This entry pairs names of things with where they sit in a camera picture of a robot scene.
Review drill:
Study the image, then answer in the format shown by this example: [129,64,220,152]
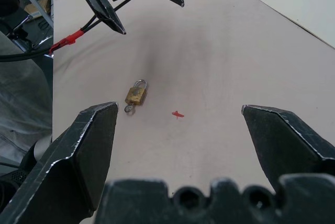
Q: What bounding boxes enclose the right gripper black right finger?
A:
[241,104,335,195]

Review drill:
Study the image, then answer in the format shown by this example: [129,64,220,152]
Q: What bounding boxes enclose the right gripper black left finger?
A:
[0,102,120,224]

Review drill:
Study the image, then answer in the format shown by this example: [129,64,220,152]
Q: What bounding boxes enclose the cardboard box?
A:
[24,0,51,17]

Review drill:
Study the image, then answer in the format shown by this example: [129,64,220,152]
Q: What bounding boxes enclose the silver robot torso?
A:
[0,29,53,156]

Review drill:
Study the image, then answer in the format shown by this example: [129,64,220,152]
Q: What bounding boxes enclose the brass padlock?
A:
[124,79,148,106]

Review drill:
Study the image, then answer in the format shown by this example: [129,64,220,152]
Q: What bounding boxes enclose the white adjoining table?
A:
[218,0,335,50]

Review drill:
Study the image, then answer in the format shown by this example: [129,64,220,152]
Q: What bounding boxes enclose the black cable with red tape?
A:
[0,0,157,63]

